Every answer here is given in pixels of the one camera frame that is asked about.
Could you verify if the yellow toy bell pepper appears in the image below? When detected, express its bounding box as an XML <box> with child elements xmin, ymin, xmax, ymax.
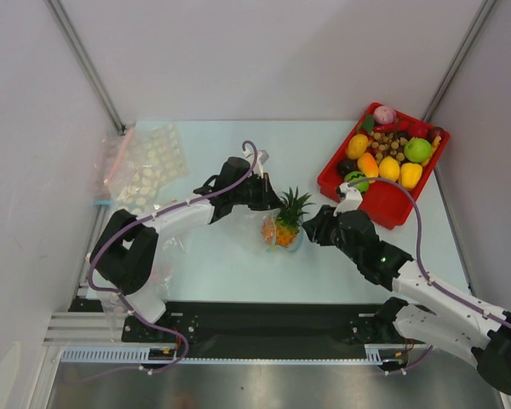
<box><xmin>399</xmin><ymin>163</ymin><xmax>423</xmax><ymax>191</ymax></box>

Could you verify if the dark red toy cherry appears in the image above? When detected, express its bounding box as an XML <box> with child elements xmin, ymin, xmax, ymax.
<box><xmin>427</xmin><ymin>127</ymin><xmax>445</xmax><ymax>144</ymax></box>

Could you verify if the yellow toy lemon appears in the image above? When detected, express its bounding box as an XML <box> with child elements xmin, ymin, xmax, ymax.
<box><xmin>379</xmin><ymin>156</ymin><xmax>400</xmax><ymax>182</ymax></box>

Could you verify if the green toy apple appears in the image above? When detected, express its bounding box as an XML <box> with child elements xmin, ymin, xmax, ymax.
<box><xmin>404</xmin><ymin>138</ymin><xmax>432</xmax><ymax>164</ymax></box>

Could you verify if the red plastic tray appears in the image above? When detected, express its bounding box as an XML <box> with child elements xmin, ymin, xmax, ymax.
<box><xmin>317</xmin><ymin>102</ymin><xmax>450</xmax><ymax>230</ymax></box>

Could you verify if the orange yellow toy mango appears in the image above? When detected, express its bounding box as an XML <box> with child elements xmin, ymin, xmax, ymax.
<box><xmin>357</xmin><ymin>152</ymin><xmax>379</xmax><ymax>177</ymax></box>

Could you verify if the brown toy nut cluster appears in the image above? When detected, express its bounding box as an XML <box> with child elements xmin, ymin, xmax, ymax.
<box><xmin>367</xmin><ymin>131</ymin><xmax>409</xmax><ymax>163</ymax></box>

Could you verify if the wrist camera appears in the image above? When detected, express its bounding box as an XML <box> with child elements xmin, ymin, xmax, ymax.
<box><xmin>333</xmin><ymin>182</ymin><xmax>363</xmax><ymax>216</ymax></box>
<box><xmin>254</xmin><ymin>150</ymin><xmax>269</xmax><ymax>177</ymax></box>

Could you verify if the red toy chili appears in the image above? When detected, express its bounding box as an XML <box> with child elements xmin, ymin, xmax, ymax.
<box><xmin>373</xmin><ymin>123</ymin><xmax>397</xmax><ymax>133</ymax></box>

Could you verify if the white cable duct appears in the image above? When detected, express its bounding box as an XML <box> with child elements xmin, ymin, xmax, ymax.
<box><xmin>60</xmin><ymin>345</ymin><xmax>401</xmax><ymax>366</ymax></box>

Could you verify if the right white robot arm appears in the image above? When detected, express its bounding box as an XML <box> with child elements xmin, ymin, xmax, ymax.
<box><xmin>302</xmin><ymin>205</ymin><xmax>511</xmax><ymax>396</ymax></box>

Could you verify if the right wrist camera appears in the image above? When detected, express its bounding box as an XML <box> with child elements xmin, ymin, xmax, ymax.
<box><xmin>333</xmin><ymin>182</ymin><xmax>363</xmax><ymax>216</ymax></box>

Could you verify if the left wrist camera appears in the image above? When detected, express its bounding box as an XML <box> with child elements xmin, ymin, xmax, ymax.
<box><xmin>254</xmin><ymin>150</ymin><xmax>269</xmax><ymax>177</ymax></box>

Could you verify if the dotted zip bag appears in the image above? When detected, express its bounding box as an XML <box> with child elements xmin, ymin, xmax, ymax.
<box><xmin>104</xmin><ymin>122</ymin><xmax>188</xmax><ymax>216</ymax></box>

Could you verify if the pink toy onion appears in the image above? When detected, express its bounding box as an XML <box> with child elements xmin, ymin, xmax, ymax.
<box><xmin>373</xmin><ymin>105</ymin><xmax>397</xmax><ymax>125</ymax></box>

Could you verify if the clear blue-zipper bag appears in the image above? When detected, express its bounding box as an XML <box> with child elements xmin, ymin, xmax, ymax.
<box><xmin>232</xmin><ymin>209</ymin><xmax>303</xmax><ymax>253</ymax></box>

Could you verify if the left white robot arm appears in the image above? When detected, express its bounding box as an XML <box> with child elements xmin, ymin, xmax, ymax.
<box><xmin>88</xmin><ymin>151</ymin><xmax>281</xmax><ymax>341</ymax></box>

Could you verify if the yellow toy potato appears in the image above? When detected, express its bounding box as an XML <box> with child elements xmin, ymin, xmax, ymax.
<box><xmin>345</xmin><ymin>134</ymin><xmax>369</xmax><ymax>160</ymax></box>

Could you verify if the green toy watermelon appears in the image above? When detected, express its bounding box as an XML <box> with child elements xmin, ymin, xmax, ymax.
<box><xmin>344</xmin><ymin>170</ymin><xmax>370</xmax><ymax>195</ymax></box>

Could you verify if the toy pineapple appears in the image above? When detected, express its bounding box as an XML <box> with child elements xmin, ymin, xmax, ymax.
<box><xmin>261</xmin><ymin>187</ymin><xmax>313</xmax><ymax>248</ymax></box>

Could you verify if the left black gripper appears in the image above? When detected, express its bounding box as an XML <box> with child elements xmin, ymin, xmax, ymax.
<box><xmin>231</xmin><ymin>173</ymin><xmax>282</xmax><ymax>211</ymax></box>

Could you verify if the pink zipper bag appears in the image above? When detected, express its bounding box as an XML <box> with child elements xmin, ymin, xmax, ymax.
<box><xmin>90</xmin><ymin>127</ymin><xmax>135</xmax><ymax>202</ymax></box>

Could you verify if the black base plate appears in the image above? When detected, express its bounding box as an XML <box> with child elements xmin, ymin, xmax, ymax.
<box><xmin>67</xmin><ymin>300</ymin><xmax>427</xmax><ymax>361</ymax></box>

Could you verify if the dark purple toy plum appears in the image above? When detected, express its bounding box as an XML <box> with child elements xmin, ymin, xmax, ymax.
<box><xmin>336</xmin><ymin>158</ymin><xmax>358</xmax><ymax>177</ymax></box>

